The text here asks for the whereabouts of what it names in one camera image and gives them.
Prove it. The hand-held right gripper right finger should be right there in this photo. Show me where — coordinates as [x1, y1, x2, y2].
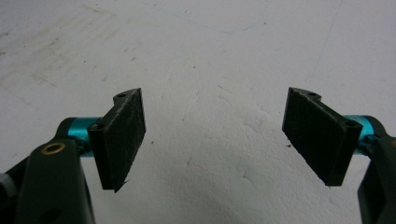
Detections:
[281, 86, 375, 188]

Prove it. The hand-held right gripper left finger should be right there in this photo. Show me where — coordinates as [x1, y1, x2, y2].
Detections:
[66, 87, 148, 194]

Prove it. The white table mat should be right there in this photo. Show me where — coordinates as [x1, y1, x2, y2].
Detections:
[0, 0, 396, 224]

